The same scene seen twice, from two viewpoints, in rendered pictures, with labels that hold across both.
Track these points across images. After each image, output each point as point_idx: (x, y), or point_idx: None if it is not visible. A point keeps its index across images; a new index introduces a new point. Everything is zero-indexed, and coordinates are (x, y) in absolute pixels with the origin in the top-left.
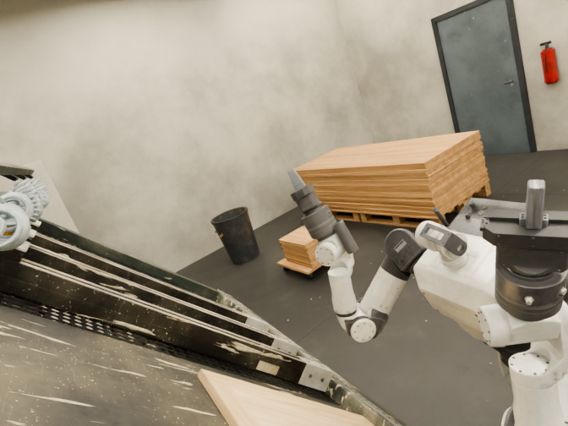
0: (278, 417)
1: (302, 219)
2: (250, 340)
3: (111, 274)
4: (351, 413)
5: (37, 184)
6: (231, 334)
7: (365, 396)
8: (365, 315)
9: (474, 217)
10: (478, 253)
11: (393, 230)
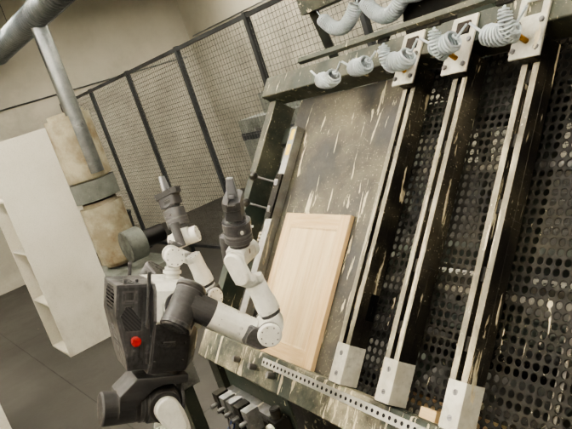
0: (316, 249)
1: (248, 216)
2: (363, 281)
3: (447, 151)
4: (312, 352)
5: (428, 37)
6: (368, 258)
7: (311, 402)
8: (256, 317)
9: (134, 281)
10: (158, 277)
11: (186, 279)
